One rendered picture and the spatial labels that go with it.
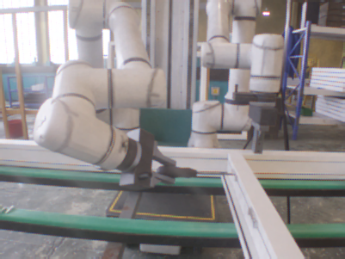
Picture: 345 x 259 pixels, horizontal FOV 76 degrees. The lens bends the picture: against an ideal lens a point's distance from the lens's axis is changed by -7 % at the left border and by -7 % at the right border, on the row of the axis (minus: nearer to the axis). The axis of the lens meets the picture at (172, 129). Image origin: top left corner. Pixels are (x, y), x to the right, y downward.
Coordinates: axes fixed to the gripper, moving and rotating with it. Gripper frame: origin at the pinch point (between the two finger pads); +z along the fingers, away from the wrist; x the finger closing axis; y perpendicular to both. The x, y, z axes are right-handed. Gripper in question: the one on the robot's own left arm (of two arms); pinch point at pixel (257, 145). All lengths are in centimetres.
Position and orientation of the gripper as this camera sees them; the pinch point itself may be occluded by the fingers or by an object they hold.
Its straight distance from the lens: 79.0
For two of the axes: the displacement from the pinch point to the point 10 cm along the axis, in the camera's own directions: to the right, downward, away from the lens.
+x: 0.5, -2.6, 9.7
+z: -0.2, 9.7, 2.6
